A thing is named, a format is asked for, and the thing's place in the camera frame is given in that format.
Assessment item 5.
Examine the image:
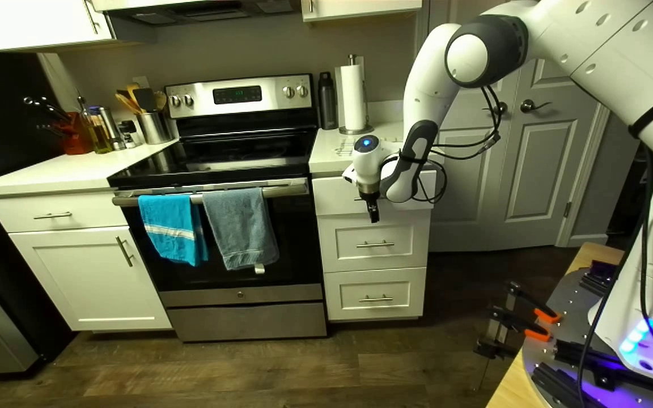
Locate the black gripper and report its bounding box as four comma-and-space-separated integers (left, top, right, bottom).
355, 178, 382, 223

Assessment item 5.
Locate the white drawer with cutlery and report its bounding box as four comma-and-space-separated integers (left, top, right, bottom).
310, 175, 434, 219

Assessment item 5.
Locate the white medium drawer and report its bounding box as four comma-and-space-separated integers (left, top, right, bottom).
314, 211, 432, 273

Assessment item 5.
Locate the white drawer base cabinet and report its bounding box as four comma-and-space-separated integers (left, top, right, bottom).
307, 123, 437, 324

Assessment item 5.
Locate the white deep drawer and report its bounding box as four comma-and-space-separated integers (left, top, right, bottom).
322, 268, 429, 324

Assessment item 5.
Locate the white panel door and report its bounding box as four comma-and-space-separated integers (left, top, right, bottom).
429, 81, 516, 255
505, 59, 612, 252

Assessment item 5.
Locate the white paper towel roll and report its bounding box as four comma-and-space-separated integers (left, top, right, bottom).
338, 52, 371, 135
338, 63, 366, 132

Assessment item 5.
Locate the black bottle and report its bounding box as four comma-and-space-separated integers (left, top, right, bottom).
317, 70, 339, 132

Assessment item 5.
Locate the grey blue towel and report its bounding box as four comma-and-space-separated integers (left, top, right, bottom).
199, 188, 280, 273

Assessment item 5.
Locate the stainless black electric stove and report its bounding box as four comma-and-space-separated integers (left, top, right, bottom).
107, 72, 328, 345

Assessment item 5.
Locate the bright blue striped towel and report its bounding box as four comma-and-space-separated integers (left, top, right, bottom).
135, 192, 211, 268

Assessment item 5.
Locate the white upper cabinet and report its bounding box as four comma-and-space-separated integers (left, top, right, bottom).
0, 0, 115, 53
298, 0, 423, 22

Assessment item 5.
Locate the wooden table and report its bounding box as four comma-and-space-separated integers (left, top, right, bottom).
485, 243, 627, 408

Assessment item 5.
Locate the utensil crock with spoons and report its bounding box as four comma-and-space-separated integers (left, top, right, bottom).
112, 84, 171, 145

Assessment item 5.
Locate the black base clamp bar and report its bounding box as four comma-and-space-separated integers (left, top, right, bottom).
552, 337, 624, 381
530, 362, 594, 408

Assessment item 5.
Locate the stainless over-range microwave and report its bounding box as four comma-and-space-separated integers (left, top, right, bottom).
93, 0, 302, 26

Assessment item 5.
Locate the glass oil bottle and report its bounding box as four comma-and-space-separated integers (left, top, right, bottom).
81, 99, 120, 154

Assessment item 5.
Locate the white door base cabinet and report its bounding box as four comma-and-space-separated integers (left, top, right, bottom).
0, 137, 179, 332

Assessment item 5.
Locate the red utensil pot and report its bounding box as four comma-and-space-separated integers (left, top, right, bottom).
20, 92, 99, 155

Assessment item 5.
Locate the black wrist cable bundle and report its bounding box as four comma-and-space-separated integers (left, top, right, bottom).
407, 81, 510, 203

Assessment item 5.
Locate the dark door lever handle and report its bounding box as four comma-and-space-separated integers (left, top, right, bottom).
519, 98, 552, 116

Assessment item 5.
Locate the orange handled clamp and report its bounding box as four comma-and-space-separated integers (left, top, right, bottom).
502, 278, 565, 329
476, 304, 557, 361

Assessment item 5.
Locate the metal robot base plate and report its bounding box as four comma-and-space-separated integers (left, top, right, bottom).
521, 257, 653, 408

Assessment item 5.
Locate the black base cable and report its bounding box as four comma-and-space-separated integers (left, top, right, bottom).
573, 145, 653, 408

